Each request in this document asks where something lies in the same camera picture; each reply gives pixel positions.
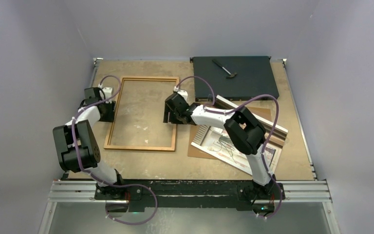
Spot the brown wooden picture frame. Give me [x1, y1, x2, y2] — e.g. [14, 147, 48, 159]
[104, 76, 179, 152]

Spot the glossy plant photo print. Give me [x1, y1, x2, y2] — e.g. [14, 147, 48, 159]
[190, 94, 289, 176]

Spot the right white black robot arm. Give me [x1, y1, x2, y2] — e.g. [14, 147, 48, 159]
[163, 92, 275, 198]

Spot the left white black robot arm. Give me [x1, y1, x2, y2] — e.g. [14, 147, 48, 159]
[53, 87, 126, 199]

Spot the brown cardboard backing board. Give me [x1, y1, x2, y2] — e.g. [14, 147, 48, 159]
[187, 107, 271, 159]

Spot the dark flat equipment case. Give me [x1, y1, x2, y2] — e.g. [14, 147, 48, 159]
[190, 56, 280, 101]

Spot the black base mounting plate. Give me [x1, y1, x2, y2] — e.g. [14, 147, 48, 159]
[94, 179, 285, 213]

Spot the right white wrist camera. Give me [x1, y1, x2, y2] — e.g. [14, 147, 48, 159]
[173, 86, 188, 101]

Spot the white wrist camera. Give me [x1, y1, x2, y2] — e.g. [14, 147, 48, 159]
[98, 84, 113, 103]
[173, 86, 188, 101]

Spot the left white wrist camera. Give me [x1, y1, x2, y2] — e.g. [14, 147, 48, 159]
[98, 84, 113, 103]

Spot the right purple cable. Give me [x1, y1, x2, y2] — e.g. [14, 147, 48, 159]
[175, 76, 284, 220]

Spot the purple cable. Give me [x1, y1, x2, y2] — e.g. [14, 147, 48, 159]
[175, 76, 284, 220]
[71, 75, 159, 226]

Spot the small black handled hammer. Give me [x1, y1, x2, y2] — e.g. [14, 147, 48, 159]
[212, 58, 237, 79]

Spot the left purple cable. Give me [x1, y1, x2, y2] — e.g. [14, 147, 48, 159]
[71, 75, 159, 226]

